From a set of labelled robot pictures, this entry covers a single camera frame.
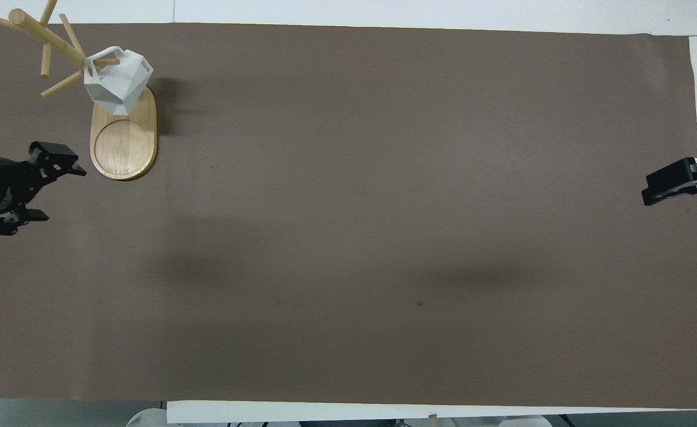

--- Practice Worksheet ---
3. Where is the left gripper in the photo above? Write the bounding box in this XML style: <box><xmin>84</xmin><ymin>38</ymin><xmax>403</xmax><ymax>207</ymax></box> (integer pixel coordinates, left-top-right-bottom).
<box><xmin>0</xmin><ymin>141</ymin><xmax>87</xmax><ymax>237</ymax></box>

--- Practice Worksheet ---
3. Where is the wooden cup rack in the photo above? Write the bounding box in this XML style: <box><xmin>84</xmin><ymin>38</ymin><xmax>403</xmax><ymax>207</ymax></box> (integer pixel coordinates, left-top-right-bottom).
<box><xmin>0</xmin><ymin>0</ymin><xmax>158</xmax><ymax>181</ymax></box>

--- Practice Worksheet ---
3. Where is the white faceted cup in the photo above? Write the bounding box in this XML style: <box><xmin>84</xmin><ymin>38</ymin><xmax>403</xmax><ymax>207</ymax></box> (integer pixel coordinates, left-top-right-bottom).
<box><xmin>83</xmin><ymin>46</ymin><xmax>155</xmax><ymax>117</ymax></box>

